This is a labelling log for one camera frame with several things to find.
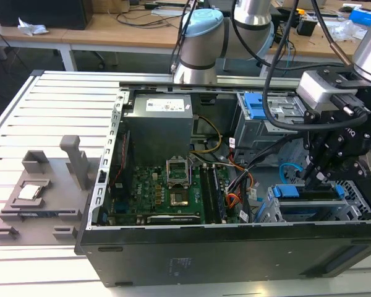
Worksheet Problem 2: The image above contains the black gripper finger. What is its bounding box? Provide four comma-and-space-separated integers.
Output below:
299, 129, 338, 190
317, 154, 370, 184

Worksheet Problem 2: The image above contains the metal disk bay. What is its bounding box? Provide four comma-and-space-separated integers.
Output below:
262, 179, 371, 224

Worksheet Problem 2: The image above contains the metal optical drive cage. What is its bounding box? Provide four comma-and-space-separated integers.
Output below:
234, 92, 310, 150

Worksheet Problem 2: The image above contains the blue plastic drive latch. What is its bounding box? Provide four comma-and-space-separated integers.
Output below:
243, 92, 266, 121

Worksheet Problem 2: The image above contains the wooden desk with clutter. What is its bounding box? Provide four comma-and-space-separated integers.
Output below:
265, 6, 371, 60

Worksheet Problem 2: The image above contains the clear plastic bag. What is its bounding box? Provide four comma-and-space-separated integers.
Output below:
330, 19, 360, 41

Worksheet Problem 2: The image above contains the blue box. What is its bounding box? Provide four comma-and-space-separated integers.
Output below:
348, 6, 371, 26

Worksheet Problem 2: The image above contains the small black and yellow device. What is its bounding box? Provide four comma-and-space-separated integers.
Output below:
296, 8, 318, 37

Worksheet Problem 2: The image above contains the CPU socket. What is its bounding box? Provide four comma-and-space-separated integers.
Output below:
168, 191, 190, 207

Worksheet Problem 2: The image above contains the metal socket cover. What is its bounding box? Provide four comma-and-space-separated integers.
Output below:
166, 157, 190, 189

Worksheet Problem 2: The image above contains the black open PC case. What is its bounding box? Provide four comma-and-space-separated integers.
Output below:
74, 82, 371, 288

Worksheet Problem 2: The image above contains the black graphics card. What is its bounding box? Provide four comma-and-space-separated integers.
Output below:
146, 214, 202, 226

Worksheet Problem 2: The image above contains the grey power supply unit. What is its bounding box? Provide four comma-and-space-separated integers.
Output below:
122, 92, 195, 156

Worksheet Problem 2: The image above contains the green Dell motherboard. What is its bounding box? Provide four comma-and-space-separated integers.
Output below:
103, 163, 239, 226

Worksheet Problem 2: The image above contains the grey parts rack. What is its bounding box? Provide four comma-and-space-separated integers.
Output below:
0, 134, 94, 248

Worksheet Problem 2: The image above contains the silver CPU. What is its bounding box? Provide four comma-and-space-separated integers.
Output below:
17, 183, 43, 201

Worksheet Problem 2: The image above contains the black box on desk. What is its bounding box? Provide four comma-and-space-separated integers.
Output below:
0, 0, 94, 31

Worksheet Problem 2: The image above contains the crumpled white paper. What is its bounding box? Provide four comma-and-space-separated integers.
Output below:
17, 17, 49, 35

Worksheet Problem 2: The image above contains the blue flat disk wire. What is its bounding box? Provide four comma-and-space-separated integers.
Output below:
279, 161, 304, 181

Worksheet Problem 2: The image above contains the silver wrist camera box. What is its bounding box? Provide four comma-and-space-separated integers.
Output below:
296, 70, 360, 110

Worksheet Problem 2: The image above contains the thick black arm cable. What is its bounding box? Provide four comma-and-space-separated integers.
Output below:
262, 0, 371, 134

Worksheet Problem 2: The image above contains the black cable bundle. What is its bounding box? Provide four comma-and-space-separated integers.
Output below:
224, 136, 299, 200

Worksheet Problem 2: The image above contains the orange red wire bundle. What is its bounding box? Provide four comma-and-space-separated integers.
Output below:
226, 192, 242, 209

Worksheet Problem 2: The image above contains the yellow power wire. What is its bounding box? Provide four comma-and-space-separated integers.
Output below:
194, 115, 224, 155

